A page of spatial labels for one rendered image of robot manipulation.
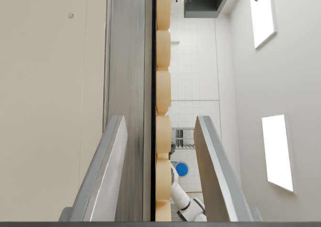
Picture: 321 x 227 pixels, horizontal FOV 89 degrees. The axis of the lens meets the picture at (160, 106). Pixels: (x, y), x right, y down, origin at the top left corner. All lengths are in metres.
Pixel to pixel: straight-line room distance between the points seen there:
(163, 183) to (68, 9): 0.25
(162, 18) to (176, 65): 4.67
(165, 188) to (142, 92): 0.12
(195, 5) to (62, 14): 0.67
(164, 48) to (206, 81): 4.69
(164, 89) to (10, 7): 0.23
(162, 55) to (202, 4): 0.68
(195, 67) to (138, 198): 4.81
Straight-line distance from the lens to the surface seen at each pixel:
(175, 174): 0.88
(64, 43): 0.26
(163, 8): 0.25
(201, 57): 5.13
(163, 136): 0.20
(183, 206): 0.93
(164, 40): 0.22
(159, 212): 0.23
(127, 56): 0.24
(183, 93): 4.66
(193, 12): 0.86
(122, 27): 0.26
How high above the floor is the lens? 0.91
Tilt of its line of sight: level
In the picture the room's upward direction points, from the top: 90 degrees clockwise
